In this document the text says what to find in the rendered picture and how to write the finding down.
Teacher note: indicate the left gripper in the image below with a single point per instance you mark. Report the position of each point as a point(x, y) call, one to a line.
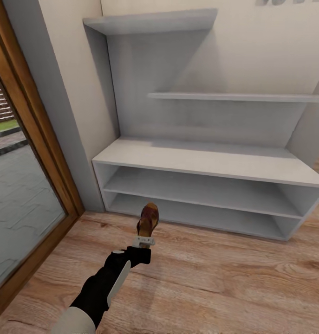
point(143, 255)

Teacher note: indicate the sandal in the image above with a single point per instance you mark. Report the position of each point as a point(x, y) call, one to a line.
point(147, 223)

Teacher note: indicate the door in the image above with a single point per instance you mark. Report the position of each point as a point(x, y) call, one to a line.
point(39, 202)

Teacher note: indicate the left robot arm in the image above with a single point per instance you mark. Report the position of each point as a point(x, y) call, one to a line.
point(85, 313)

